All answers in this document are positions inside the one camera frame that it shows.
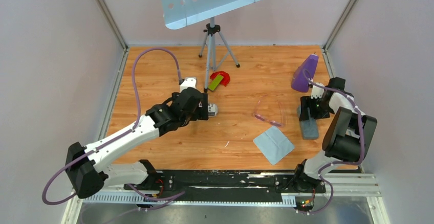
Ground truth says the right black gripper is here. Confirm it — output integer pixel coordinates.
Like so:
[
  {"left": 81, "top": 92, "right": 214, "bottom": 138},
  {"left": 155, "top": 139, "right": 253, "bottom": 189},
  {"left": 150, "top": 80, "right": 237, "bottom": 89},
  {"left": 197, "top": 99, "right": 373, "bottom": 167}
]
[{"left": 300, "top": 95, "right": 333, "bottom": 121}]

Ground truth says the grey glasses case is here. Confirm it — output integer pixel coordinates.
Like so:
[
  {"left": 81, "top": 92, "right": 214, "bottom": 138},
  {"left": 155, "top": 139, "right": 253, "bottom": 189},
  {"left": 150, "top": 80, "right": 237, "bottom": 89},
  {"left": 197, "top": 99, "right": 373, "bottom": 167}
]
[{"left": 299, "top": 108, "right": 319, "bottom": 140}]

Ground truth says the striped printed glasses pouch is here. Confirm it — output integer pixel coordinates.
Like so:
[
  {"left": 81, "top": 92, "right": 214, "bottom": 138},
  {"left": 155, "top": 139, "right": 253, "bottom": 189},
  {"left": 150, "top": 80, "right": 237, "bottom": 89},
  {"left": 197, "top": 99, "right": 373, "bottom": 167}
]
[{"left": 199, "top": 103, "right": 218, "bottom": 119}]

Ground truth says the blue cleaning cloth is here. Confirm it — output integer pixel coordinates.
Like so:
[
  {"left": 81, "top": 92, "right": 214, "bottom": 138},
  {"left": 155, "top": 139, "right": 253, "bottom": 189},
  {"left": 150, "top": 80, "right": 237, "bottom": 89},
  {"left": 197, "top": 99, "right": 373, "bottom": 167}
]
[{"left": 253, "top": 126, "right": 295, "bottom": 165}]

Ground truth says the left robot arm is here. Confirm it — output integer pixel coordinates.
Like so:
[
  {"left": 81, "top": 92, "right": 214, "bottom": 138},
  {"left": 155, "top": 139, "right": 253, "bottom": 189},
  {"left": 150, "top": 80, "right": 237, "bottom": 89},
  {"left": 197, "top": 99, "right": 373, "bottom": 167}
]
[{"left": 65, "top": 87, "right": 218, "bottom": 199}]

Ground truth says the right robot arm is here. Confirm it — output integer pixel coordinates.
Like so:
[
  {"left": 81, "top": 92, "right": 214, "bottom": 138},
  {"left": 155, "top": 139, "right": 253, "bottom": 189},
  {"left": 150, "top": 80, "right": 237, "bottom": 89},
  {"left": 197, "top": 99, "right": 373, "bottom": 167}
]
[{"left": 292, "top": 77, "right": 377, "bottom": 192}]

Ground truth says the green rectangular block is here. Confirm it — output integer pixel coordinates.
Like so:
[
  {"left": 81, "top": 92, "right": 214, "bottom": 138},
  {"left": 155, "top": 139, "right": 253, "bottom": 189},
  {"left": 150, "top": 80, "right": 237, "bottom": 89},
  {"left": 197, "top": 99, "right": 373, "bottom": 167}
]
[{"left": 208, "top": 74, "right": 224, "bottom": 92}]

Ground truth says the red curved plastic piece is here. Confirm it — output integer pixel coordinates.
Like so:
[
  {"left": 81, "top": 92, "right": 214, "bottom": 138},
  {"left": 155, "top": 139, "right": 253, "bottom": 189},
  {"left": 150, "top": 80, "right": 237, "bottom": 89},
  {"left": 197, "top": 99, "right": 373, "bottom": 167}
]
[{"left": 210, "top": 71, "right": 230, "bottom": 86}]

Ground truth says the grey tripod stand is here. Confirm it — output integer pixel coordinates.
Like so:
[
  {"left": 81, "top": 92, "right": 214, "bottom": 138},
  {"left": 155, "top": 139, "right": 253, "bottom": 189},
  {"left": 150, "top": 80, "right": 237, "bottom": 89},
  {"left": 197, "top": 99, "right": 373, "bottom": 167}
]
[{"left": 198, "top": 17, "right": 241, "bottom": 93}]

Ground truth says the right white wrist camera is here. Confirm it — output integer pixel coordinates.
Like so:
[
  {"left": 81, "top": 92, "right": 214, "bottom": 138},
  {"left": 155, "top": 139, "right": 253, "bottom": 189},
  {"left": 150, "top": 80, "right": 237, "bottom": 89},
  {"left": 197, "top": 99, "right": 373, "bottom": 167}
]
[{"left": 310, "top": 82, "right": 324, "bottom": 99}]

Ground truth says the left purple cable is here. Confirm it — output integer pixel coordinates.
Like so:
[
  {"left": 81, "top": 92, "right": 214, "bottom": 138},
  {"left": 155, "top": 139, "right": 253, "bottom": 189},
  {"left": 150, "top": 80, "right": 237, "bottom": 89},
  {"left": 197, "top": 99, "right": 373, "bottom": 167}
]
[{"left": 42, "top": 48, "right": 184, "bottom": 206}]

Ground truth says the white slotted cable duct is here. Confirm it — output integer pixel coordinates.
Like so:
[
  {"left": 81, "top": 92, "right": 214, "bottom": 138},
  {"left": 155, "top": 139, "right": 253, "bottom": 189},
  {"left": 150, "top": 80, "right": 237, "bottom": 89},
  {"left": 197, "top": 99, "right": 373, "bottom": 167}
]
[{"left": 83, "top": 192, "right": 296, "bottom": 208}]

